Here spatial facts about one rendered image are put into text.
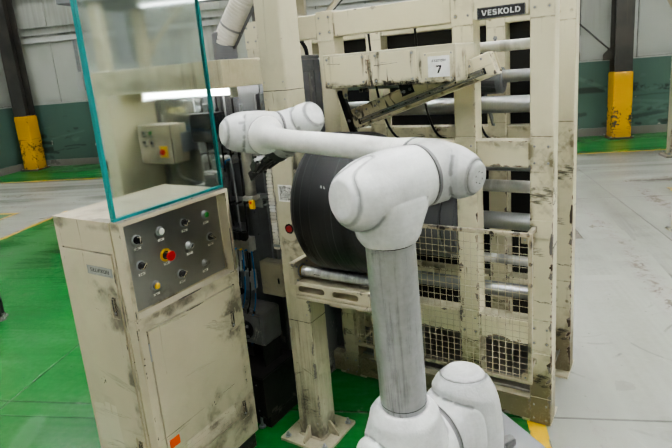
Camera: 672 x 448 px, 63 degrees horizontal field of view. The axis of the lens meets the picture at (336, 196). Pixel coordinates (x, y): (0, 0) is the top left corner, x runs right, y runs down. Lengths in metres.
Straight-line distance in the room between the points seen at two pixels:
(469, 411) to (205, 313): 1.33
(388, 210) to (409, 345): 0.30
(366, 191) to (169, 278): 1.43
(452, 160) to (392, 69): 1.26
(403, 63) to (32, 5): 12.44
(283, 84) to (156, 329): 1.07
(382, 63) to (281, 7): 0.46
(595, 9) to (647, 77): 1.60
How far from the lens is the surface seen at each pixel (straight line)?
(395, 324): 1.11
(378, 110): 2.51
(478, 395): 1.36
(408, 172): 1.01
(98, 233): 2.15
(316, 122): 1.51
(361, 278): 2.19
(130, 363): 2.28
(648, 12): 11.99
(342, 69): 2.43
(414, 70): 2.27
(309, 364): 2.65
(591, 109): 11.70
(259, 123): 1.43
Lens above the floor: 1.74
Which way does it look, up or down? 13 degrees down
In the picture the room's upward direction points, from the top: 5 degrees counter-clockwise
